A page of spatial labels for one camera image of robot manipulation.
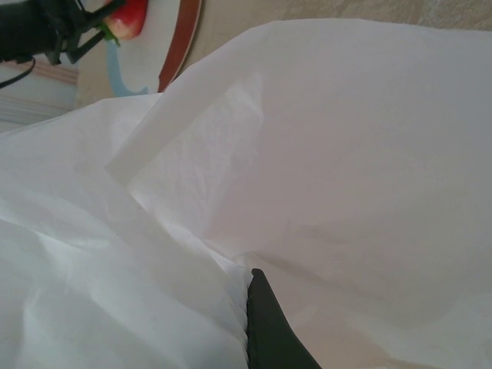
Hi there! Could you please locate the red strawberry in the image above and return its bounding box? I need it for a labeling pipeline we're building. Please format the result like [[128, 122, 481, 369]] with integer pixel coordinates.
[[99, 0, 149, 48]]

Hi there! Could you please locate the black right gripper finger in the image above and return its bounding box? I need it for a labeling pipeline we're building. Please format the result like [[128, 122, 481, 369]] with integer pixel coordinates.
[[244, 268, 322, 369]]

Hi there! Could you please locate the round pastel patterned plate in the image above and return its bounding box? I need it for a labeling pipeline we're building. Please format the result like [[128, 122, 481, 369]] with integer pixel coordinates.
[[75, 0, 204, 98]]

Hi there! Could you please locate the thin black cable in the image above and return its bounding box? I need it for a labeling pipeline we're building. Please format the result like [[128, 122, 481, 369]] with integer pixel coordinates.
[[0, 55, 38, 90]]

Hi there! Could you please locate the white plastic bag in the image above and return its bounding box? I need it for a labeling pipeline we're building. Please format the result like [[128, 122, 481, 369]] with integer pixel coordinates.
[[0, 17, 492, 369]]

